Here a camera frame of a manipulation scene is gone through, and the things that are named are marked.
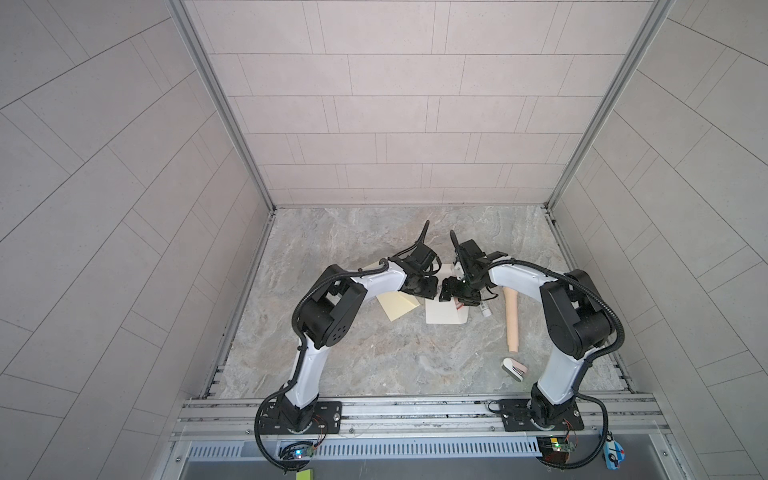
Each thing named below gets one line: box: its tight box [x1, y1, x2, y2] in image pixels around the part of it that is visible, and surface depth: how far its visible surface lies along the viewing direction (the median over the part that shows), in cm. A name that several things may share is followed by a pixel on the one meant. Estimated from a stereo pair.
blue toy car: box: [603, 432, 626, 471], surface depth 67 cm
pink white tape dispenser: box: [501, 358, 528, 382], surface depth 79 cm
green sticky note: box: [295, 469, 313, 480], surface depth 64 cm
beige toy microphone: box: [503, 287, 519, 353], surface depth 86 cm
